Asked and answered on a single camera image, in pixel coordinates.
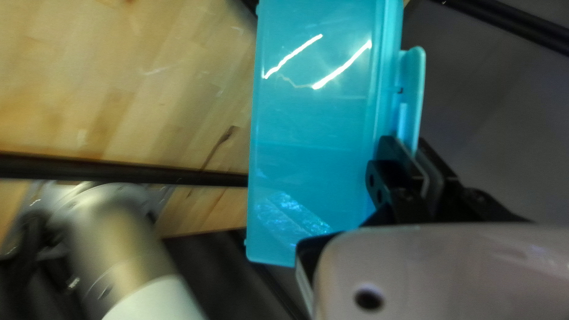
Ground translucent teal lunch box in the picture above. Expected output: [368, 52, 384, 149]
[244, 0, 426, 268]

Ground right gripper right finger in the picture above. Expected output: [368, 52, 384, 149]
[415, 138, 530, 224]

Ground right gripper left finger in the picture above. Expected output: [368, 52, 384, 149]
[295, 135, 429, 268]

